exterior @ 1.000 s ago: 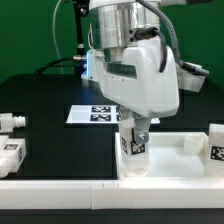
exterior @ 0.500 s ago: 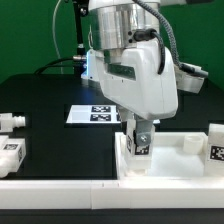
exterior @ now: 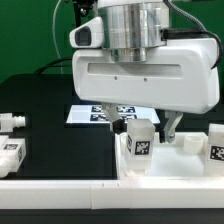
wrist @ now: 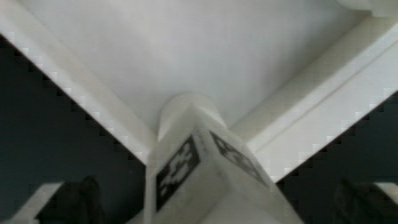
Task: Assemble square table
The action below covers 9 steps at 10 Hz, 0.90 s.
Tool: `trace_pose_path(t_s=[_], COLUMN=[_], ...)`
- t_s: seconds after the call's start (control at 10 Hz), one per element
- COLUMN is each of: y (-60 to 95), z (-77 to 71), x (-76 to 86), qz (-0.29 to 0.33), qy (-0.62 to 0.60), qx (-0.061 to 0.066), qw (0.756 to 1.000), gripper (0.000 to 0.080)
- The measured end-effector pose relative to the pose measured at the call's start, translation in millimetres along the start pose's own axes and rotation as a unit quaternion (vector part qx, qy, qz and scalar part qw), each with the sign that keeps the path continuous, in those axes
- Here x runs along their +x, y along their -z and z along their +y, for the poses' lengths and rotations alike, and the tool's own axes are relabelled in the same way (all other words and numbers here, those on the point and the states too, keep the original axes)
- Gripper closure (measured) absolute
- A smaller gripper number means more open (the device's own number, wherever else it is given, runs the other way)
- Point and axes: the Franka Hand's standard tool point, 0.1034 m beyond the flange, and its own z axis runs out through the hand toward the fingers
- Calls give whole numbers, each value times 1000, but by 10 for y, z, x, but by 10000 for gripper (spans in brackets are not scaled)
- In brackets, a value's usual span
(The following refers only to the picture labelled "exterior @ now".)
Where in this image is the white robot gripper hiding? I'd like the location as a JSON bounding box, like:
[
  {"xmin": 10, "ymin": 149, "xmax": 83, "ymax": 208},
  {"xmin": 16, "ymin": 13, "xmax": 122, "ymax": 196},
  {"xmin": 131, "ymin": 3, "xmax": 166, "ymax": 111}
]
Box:
[{"xmin": 72, "ymin": 38, "xmax": 220, "ymax": 143}]

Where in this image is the white square table top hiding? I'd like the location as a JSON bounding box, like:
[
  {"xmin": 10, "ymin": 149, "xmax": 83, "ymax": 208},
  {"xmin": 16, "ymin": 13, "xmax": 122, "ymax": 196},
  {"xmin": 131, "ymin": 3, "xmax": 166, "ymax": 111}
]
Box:
[{"xmin": 115, "ymin": 132, "xmax": 224, "ymax": 179}]

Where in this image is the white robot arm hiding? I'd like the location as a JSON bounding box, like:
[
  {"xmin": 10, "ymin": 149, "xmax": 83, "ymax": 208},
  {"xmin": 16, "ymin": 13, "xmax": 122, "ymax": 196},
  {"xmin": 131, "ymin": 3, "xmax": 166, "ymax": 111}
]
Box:
[{"xmin": 70, "ymin": 0, "xmax": 223, "ymax": 143}]

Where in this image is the white marker sheet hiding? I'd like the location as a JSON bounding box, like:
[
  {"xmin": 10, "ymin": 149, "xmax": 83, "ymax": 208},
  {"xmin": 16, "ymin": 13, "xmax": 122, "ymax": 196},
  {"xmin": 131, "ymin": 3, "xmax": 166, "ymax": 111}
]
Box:
[{"xmin": 66, "ymin": 105, "xmax": 160, "ymax": 124}]

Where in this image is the white front obstacle rail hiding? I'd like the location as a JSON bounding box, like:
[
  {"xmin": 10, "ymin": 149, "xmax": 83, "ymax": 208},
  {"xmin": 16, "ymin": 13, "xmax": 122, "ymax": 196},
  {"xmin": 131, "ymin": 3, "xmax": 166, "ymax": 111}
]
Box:
[{"xmin": 0, "ymin": 179, "xmax": 224, "ymax": 209}]

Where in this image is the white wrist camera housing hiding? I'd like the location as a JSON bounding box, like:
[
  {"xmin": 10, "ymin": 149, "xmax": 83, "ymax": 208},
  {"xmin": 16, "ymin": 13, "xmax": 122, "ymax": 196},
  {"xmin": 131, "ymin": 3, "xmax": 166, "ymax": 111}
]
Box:
[{"xmin": 69, "ymin": 16, "xmax": 104, "ymax": 49}]

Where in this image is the black cable on table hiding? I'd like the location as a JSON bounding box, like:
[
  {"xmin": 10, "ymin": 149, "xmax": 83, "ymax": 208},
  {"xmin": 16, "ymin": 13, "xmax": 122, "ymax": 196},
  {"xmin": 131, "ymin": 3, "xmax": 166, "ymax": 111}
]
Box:
[{"xmin": 34, "ymin": 57, "xmax": 74, "ymax": 76}]

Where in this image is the black camera pole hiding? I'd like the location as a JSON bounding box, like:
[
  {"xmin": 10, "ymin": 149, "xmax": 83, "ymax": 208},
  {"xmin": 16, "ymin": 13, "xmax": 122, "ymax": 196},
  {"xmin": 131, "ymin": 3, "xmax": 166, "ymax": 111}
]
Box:
[{"xmin": 72, "ymin": 0, "xmax": 95, "ymax": 27}]

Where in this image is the white thin cable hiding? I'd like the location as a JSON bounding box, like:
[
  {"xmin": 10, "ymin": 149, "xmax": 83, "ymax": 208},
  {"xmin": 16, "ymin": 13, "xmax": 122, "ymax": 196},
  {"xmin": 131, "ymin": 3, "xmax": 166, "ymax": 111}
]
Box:
[{"xmin": 52, "ymin": 0, "xmax": 65, "ymax": 76}]

